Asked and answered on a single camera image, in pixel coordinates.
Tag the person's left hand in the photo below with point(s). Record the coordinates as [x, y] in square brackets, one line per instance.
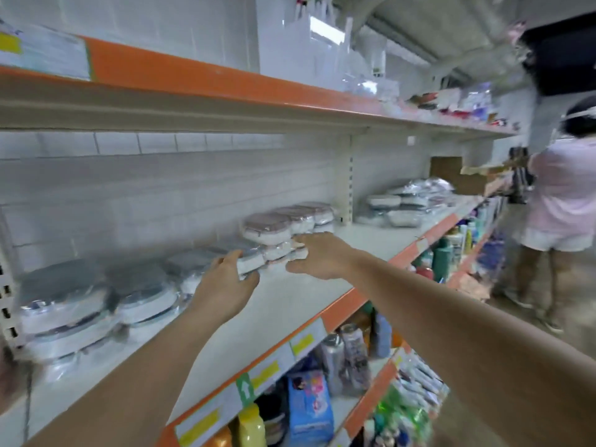
[223, 288]

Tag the person's right hand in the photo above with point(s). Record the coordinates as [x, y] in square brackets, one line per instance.
[326, 258]

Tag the stacks of pink-lid soap dishes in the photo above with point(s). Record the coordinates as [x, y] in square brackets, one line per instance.
[298, 217]

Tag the pile of soap dishes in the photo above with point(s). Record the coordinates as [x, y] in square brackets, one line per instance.
[405, 205]

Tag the stacks of grey-lid soap dishes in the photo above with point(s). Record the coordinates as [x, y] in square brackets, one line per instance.
[84, 307]

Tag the orange metal store shelving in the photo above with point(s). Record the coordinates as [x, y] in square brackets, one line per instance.
[233, 83]

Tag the person's left forearm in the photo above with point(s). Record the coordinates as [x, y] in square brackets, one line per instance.
[130, 395]

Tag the person's right forearm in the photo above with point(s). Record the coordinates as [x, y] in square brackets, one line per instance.
[493, 349]

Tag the yellow shelf price label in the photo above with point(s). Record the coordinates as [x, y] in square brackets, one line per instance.
[198, 428]
[268, 374]
[42, 51]
[305, 340]

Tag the brown cardboard box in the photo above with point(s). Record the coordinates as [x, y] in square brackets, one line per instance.
[466, 174]

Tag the brown can orange lid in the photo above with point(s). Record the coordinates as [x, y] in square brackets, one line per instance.
[360, 330]

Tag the blue plastic bottle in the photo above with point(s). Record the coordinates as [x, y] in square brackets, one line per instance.
[383, 336]

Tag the row of assorted bottles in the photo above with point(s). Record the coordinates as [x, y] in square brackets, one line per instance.
[456, 242]

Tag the dark plastic bottle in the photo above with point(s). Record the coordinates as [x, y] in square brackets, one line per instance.
[273, 416]

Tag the yellow plastic bottle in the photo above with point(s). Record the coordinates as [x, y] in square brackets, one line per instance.
[251, 428]

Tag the blue product pack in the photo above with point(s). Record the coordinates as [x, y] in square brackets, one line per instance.
[309, 409]

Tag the wide orange plastic bottle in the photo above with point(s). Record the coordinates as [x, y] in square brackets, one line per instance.
[220, 437]

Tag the green plastic packets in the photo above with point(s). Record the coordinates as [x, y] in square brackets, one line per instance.
[396, 419]

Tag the clear acrylic tray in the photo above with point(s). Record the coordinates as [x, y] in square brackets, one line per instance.
[368, 85]

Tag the white pen organizer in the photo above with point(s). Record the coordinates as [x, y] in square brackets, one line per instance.
[298, 42]

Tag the pink plastic item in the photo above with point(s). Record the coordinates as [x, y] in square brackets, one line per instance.
[516, 32]

